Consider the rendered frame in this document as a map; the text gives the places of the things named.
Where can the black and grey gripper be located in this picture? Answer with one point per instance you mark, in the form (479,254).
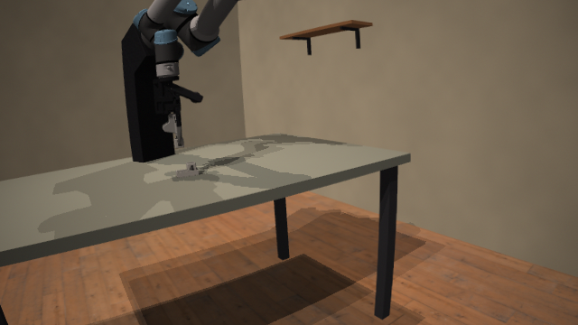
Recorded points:
(165,105)

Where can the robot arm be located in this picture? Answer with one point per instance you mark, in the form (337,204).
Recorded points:
(163,22)

